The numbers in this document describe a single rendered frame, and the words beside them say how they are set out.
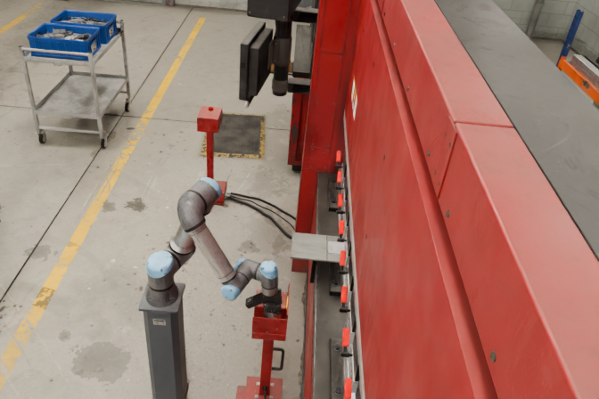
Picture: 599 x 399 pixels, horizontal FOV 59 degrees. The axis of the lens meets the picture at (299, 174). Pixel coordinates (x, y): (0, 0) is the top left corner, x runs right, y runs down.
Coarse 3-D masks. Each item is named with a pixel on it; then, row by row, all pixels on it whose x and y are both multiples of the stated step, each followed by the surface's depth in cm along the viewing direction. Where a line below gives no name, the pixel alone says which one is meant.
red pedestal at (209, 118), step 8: (200, 112) 399; (208, 112) 400; (216, 112) 401; (200, 120) 393; (208, 120) 393; (216, 120) 393; (200, 128) 397; (208, 128) 397; (216, 128) 396; (208, 136) 409; (208, 144) 413; (208, 152) 417; (208, 160) 421; (208, 168) 426; (208, 176) 430; (224, 184) 440; (224, 192) 434; (224, 200) 438
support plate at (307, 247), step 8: (296, 232) 260; (296, 240) 255; (304, 240) 255; (312, 240) 256; (320, 240) 256; (328, 240) 257; (336, 240) 257; (296, 248) 250; (304, 248) 250; (312, 248) 251; (320, 248) 251; (296, 256) 245; (304, 256) 246; (312, 256) 246; (320, 256) 247; (328, 256) 247; (336, 256) 248
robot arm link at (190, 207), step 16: (192, 192) 214; (192, 208) 210; (192, 224) 210; (208, 240) 214; (208, 256) 216; (224, 256) 218; (224, 272) 218; (240, 272) 226; (224, 288) 218; (240, 288) 221
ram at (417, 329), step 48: (384, 48) 180; (384, 96) 167; (384, 144) 158; (384, 192) 150; (432, 192) 109; (384, 240) 144; (432, 240) 96; (384, 288) 137; (432, 288) 94; (384, 336) 132; (432, 336) 91; (384, 384) 126; (432, 384) 88; (480, 384) 72
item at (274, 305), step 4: (280, 292) 236; (264, 296) 233; (272, 296) 233; (276, 296) 234; (280, 296) 234; (268, 300) 236; (272, 300) 237; (276, 300) 236; (280, 300) 236; (264, 304) 237; (268, 304) 237; (272, 304) 237; (276, 304) 237; (280, 304) 237; (264, 308) 236; (268, 308) 236; (272, 308) 236; (276, 308) 236; (280, 308) 236; (268, 312) 238; (272, 312) 239; (276, 312) 238
